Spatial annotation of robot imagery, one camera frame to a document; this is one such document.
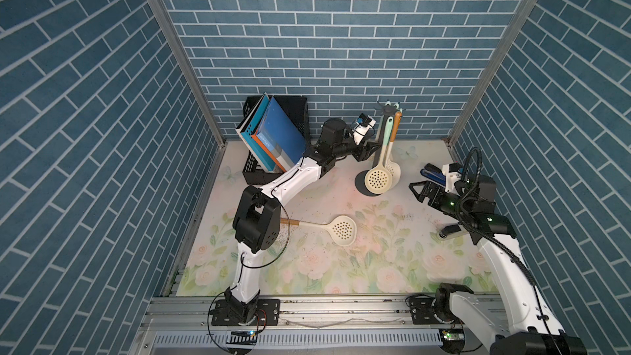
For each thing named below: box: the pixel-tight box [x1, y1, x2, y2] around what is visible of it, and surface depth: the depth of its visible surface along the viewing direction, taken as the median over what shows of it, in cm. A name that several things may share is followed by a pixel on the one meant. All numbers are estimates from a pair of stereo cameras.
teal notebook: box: [236, 92, 277, 172], surface depth 90 cm
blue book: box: [256, 95, 307, 172], surface depth 96 cm
